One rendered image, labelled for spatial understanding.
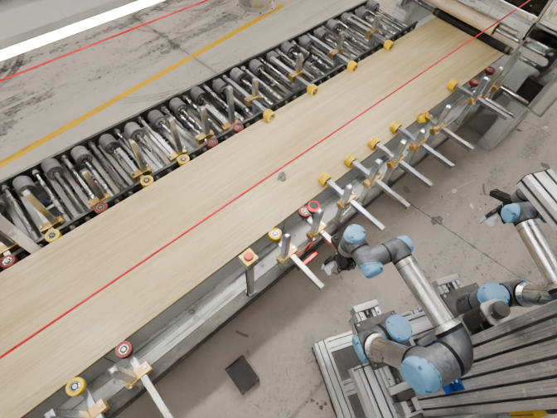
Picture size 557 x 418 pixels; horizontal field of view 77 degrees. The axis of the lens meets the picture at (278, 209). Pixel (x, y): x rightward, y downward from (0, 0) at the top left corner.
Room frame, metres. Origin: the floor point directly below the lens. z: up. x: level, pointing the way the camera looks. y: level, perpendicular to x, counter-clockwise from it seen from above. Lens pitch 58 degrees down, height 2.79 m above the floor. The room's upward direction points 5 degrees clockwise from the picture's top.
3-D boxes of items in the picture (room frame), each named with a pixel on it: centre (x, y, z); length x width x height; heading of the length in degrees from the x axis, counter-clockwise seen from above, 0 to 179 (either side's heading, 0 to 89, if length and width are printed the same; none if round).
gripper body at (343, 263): (0.62, -0.29, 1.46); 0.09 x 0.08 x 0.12; 22
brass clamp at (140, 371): (0.17, 0.62, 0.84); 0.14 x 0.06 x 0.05; 136
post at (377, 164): (1.41, -0.58, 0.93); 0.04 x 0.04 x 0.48; 46
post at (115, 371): (0.16, 0.64, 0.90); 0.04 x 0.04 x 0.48; 46
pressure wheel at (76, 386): (0.10, 0.88, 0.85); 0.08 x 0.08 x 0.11
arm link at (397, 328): (0.40, -0.56, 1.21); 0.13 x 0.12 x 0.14; 119
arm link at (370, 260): (0.55, -0.35, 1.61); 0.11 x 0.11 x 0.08; 29
